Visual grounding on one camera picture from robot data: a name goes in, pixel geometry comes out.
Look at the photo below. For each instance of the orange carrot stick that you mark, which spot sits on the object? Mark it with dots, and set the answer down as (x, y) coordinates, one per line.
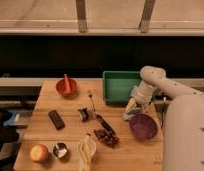
(67, 84)

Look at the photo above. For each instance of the small steel cup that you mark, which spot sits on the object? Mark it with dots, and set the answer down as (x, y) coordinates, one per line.
(60, 150)

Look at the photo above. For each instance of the red bowl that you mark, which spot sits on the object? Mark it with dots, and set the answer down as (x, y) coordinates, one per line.
(60, 87)

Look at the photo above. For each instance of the grey towel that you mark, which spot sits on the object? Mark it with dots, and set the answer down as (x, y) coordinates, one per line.
(128, 115)

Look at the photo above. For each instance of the green plastic bin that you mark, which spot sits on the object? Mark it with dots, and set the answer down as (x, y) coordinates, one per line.
(117, 86)

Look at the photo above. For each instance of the right metal window post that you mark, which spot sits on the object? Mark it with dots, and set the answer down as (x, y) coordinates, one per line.
(146, 15)

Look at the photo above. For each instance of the metal window post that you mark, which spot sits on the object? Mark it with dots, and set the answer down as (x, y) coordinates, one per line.
(81, 16)
(146, 15)

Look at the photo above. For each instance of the left metal window post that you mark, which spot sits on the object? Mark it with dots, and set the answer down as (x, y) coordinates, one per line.
(81, 16)

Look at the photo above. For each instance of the dark red grapes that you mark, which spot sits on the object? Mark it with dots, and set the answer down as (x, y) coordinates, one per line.
(107, 138)

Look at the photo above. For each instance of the small metal can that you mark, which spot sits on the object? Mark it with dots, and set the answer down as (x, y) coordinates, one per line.
(84, 114)

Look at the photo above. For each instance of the red yellow apple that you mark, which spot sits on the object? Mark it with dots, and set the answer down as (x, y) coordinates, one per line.
(39, 153)

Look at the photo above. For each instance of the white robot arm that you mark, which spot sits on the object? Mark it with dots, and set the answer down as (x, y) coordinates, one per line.
(183, 147)

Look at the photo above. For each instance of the wooden table board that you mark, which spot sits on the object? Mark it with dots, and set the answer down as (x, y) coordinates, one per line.
(129, 155)

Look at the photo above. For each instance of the grey sponge in bin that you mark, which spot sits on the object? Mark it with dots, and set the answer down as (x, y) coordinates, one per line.
(133, 91)

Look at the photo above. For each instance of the black handled knife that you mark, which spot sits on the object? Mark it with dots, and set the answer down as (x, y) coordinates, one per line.
(105, 125)

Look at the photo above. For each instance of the black chair at left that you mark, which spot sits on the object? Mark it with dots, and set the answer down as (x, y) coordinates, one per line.
(13, 123)

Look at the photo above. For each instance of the metal fork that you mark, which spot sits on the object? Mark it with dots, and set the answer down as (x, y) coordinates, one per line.
(90, 96)

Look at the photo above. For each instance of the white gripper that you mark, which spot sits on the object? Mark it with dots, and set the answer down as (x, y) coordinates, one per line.
(143, 96)

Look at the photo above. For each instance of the yellow banana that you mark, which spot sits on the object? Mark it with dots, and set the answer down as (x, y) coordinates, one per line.
(86, 165)

